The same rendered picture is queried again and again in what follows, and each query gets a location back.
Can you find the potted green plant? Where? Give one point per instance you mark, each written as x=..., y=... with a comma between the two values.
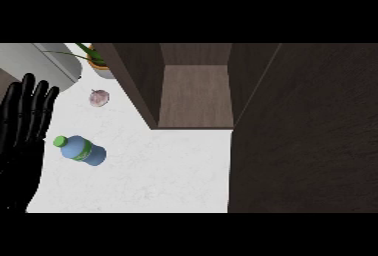
x=97, y=60

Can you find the blue water bottle green cap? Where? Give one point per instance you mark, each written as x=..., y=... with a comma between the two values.
x=82, y=151

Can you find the pale purple garlic bulb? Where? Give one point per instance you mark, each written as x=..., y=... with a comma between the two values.
x=100, y=98

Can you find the pale grey appliance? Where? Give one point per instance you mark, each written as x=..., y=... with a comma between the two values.
x=39, y=63

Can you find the dark brown wooden cabinet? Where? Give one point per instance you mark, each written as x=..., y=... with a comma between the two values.
x=194, y=96

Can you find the dark brown cabinet door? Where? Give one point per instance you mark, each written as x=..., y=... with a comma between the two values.
x=308, y=133

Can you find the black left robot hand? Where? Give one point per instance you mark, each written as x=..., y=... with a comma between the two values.
x=20, y=140

